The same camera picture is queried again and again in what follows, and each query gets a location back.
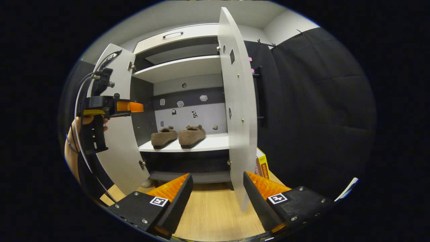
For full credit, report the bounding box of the white shoe cabinet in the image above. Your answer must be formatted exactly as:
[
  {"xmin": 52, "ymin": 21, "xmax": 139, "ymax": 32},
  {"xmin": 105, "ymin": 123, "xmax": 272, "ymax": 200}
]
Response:
[{"xmin": 129, "ymin": 23, "xmax": 235, "ymax": 191}]

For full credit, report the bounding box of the black cable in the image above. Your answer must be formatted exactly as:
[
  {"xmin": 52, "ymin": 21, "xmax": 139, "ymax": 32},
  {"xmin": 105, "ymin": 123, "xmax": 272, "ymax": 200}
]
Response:
[{"xmin": 78, "ymin": 50, "xmax": 122, "ymax": 101}]

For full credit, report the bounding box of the white cabinet door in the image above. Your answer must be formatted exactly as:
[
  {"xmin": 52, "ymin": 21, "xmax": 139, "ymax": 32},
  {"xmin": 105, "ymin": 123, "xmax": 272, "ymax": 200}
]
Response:
[
  {"xmin": 217, "ymin": 7, "xmax": 259, "ymax": 212},
  {"xmin": 87, "ymin": 43, "xmax": 151, "ymax": 196}
]

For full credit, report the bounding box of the orange and white carton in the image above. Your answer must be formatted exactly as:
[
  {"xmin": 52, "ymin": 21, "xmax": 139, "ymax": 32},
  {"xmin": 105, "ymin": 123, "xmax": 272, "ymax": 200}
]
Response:
[{"xmin": 256, "ymin": 147, "xmax": 271, "ymax": 180}]

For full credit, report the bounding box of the blue bracelet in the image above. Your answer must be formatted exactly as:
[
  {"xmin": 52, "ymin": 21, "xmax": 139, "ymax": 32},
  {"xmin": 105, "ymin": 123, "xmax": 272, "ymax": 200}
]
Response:
[{"xmin": 66, "ymin": 134, "xmax": 79, "ymax": 154}]

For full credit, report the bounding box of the black backdrop cloth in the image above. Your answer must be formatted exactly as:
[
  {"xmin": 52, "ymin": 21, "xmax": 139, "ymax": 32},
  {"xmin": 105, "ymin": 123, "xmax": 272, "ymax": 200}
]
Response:
[{"xmin": 58, "ymin": 27, "xmax": 377, "ymax": 202}]

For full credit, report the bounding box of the brown fuzzy shoe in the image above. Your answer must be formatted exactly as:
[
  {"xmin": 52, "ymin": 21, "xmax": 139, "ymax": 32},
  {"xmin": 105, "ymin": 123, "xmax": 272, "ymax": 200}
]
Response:
[
  {"xmin": 178, "ymin": 125, "xmax": 206, "ymax": 149},
  {"xmin": 151, "ymin": 126, "xmax": 178, "ymax": 150}
]

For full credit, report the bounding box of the white cabinet drawer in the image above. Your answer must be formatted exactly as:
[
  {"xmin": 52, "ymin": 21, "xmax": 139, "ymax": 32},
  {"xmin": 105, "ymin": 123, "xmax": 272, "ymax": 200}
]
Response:
[{"xmin": 133, "ymin": 23, "xmax": 220, "ymax": 54}]

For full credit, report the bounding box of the white cable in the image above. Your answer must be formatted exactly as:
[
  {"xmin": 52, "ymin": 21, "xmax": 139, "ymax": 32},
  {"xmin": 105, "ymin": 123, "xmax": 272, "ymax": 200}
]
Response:
[{"xmin": 74, "ymin": 74, "xmax": 117, "ymax": 203}]

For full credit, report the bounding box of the white paper sheet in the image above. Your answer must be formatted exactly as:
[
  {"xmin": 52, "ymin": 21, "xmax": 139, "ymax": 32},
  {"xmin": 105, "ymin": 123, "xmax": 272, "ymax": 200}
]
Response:
[{"xmin": 335, "ymin": 177, "xmax": 359, "ymax": 202}]

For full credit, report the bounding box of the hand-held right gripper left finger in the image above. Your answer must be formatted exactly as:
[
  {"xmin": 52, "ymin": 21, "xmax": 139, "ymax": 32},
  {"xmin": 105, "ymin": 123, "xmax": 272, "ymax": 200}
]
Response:
[{"xmin": 107, "ymin": 173, "xmax": 194, "ymax": 240}]

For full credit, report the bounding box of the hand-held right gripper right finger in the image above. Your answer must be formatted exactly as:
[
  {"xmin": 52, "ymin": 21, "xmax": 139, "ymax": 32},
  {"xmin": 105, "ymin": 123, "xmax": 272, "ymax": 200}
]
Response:
[{"xmin": 243, "ymin": 171, "xmax": 335, "ymax": 236}]

